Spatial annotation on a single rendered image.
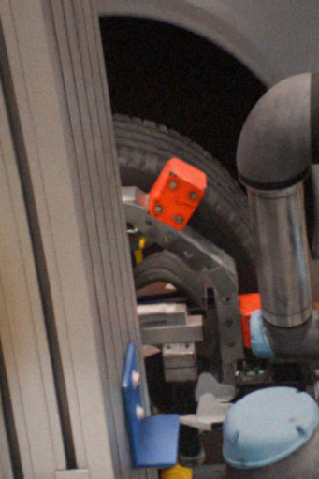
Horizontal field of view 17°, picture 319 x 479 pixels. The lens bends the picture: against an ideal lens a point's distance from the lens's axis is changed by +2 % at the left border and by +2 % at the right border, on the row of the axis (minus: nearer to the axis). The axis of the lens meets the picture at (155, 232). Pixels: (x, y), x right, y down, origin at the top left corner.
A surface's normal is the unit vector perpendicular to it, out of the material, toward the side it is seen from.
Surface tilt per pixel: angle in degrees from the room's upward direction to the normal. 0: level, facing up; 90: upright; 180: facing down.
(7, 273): 90
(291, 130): 80
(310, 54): 90
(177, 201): 90
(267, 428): 7
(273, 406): 7
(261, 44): 90
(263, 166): 104
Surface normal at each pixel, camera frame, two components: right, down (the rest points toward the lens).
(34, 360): -0.07, 0.43
